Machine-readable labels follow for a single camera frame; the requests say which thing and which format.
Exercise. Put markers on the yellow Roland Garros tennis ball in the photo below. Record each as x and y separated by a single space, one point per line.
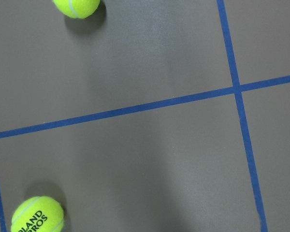
38 214

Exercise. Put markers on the yellow tennis ball near edge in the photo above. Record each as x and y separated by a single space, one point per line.
77 9

